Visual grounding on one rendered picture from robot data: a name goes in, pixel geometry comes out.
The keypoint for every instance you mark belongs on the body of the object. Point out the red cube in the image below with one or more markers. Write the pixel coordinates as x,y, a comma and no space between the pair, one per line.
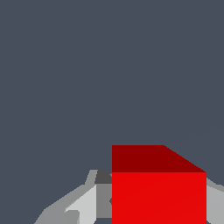
159,195

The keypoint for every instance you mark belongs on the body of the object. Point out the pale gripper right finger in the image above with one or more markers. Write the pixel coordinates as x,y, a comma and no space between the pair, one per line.
215,204

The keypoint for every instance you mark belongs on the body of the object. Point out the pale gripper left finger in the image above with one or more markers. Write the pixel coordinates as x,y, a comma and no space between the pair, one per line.
87,201

